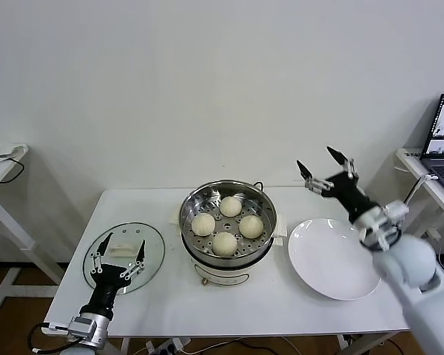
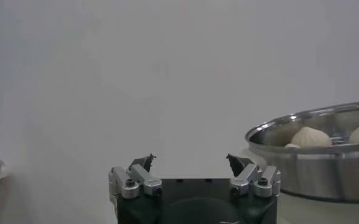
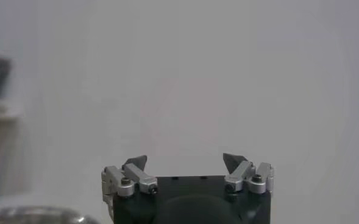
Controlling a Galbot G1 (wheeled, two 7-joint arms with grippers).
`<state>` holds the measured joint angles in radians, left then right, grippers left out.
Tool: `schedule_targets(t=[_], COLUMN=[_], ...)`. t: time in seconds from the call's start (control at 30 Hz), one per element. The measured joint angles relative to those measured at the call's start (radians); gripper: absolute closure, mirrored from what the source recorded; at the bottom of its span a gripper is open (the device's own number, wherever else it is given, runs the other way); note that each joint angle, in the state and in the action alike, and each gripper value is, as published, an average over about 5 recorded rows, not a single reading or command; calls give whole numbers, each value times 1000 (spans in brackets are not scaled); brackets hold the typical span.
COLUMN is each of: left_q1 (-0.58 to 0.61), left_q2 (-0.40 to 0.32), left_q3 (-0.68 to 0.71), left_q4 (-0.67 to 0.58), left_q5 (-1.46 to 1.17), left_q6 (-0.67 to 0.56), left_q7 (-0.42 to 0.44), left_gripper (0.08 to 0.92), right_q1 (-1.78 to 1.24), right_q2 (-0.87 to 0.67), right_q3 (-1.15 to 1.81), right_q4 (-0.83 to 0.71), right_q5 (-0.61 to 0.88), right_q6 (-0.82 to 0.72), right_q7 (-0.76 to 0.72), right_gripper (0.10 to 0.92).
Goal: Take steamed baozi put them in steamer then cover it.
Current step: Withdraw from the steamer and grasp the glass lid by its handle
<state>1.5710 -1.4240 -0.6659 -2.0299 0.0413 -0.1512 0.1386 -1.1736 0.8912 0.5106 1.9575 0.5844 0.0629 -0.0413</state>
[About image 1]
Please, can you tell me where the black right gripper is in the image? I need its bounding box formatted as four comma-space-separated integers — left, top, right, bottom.
295, 146, 379, 222

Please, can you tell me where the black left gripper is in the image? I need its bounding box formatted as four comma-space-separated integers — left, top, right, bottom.
79, 231, 147, 320

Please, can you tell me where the round glass pot lid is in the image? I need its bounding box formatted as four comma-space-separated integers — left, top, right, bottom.
82, 221, 166, 296

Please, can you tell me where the white steamed baozi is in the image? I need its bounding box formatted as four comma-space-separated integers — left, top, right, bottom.
239, 214, 265, 240
219, 195, 243, 218
212, 231, 239, 257
191, 213, 216, 237

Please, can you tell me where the stainless steel steamer basket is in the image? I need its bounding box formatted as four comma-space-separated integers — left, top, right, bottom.
179, 180, 278, 262

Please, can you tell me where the white round plate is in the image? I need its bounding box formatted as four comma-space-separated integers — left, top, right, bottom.
287, 217, 383, 301

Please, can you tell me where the white electric cooker base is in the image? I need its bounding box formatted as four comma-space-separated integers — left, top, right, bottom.
169, 205, 288, 288

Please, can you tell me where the white power strip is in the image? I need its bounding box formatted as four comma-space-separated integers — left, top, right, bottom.
146, 338, 192, 355

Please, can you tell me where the white side table with laptop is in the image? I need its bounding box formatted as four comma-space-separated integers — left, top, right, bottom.
394, 147, 444, 311

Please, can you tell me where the white folded cloth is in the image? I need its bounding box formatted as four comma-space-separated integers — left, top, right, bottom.
0, 139, 30, 163

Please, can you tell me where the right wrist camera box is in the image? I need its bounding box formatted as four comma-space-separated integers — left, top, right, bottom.
383, 201, 411, 223

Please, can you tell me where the black cable with white plug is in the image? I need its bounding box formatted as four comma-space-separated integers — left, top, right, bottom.
403, 173, 440, 208

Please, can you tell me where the thin black cable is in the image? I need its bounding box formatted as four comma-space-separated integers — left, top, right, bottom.
0, 157, 25, 184

